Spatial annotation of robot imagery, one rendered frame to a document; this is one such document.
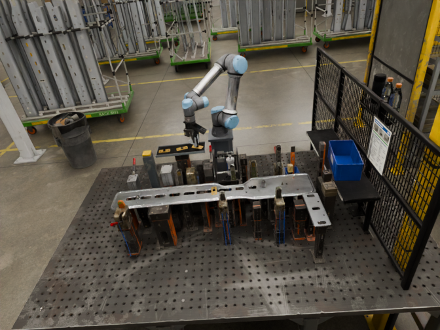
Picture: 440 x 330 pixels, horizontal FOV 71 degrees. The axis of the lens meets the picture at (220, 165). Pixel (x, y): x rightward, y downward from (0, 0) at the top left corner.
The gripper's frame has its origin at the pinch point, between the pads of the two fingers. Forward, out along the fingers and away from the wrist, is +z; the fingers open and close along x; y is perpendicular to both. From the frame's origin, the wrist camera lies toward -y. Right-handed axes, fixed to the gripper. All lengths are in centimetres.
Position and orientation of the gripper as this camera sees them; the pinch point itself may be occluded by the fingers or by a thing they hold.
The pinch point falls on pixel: (197, 145)
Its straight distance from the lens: 230.9
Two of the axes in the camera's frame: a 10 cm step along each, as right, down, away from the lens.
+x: -3.9, 5.5, -7.4
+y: -9.1, -1.4, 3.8
